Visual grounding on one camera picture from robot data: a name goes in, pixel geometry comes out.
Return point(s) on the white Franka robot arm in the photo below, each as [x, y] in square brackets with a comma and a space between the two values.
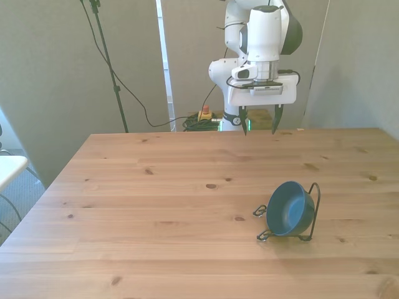
[263, 34]

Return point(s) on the black tripod stand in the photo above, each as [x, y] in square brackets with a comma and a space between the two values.
[117, 88]

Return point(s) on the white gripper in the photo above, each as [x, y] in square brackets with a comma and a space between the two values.
[265, 99]

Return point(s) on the white side table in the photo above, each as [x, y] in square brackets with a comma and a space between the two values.
[11, 169]

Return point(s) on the yellow emergency stop button box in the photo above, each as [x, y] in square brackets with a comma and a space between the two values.
[204, 115]

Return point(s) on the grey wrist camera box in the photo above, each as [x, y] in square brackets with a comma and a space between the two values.
[268, 89]

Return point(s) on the blue ceramic bowl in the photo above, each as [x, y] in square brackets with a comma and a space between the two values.
[291, 208]

